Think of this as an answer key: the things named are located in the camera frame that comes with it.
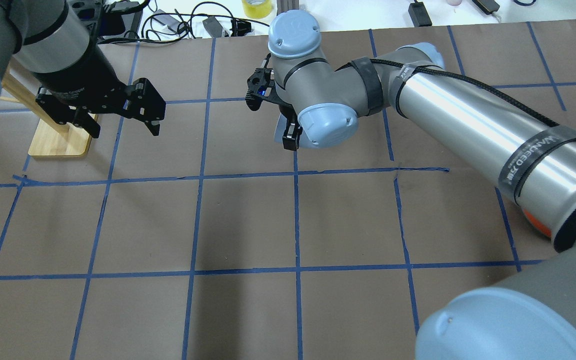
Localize yellow tape roll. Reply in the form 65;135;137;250
241;0;273;19

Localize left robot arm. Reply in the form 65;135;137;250
0;0;166;138

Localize wooden stand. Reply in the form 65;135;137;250
0;66;92;158

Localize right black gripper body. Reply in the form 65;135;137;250
245;55;289;112

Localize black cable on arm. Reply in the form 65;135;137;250
368;58;576;151

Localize black power adapter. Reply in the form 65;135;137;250
407;0;433;28

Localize orange can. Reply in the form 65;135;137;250
521;208;552;239

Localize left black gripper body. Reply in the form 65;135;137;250
33;43;126;115

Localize tangled black cables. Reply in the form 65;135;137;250
98;0;256;45

